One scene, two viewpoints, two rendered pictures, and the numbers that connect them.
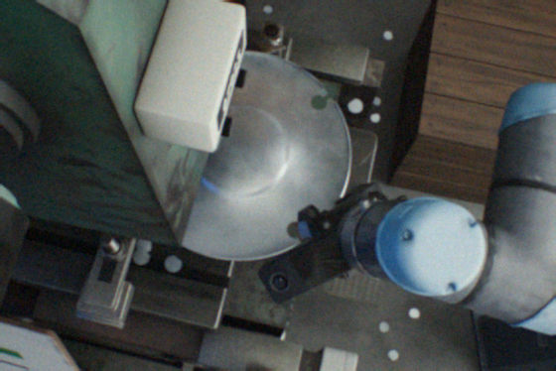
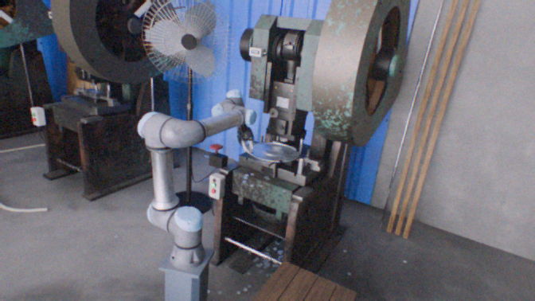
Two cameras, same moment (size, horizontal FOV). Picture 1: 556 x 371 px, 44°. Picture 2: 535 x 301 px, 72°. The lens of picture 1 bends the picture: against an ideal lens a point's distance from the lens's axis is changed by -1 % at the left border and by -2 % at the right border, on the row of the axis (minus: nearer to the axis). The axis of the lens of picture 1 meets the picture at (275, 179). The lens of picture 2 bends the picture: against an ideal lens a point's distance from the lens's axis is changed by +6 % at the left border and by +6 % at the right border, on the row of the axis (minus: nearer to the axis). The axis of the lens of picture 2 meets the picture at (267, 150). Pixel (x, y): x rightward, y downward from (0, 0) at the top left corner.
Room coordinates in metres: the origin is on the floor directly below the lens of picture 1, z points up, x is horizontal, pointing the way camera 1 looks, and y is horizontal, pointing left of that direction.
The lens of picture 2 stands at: (0.93, -1.70, 1.50)
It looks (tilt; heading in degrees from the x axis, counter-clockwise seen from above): 21 degrees down; 111
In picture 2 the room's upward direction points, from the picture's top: 6 degrees clockwise
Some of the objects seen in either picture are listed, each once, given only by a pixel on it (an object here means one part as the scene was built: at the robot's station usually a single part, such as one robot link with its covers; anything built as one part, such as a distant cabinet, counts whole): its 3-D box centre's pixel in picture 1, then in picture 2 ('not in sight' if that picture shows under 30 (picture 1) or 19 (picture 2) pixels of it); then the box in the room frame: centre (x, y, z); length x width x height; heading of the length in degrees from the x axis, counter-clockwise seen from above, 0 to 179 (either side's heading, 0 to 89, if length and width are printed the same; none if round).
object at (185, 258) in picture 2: not in sight; (188, 248); (0.19, -0.59, 0.50); 0.15 x 0.15 x 0.10
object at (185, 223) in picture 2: not in sight; (187, 225); (0.18, -0.59, 0.62); 0.13 x 0.12 x 0.14; 169
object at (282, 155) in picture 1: (239, 151); (273, 151); (0.31, 0.05, 0.78); 0.29 x 0.29 x 0.01
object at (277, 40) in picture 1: (271, 45); (300, 165); (0.49, 0.03, 0.75); 0.03 x 0.03 x 0.10; 82
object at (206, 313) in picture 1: (157, 156); (282, 162); (0.33, 0.18, 0.68); 0.45 x 0.30 x 0.06; 172
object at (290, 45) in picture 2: not in sight; (294, 63); (0.33, 0.18, 1.27); 0.21 x 0.12 x 0.34; 82
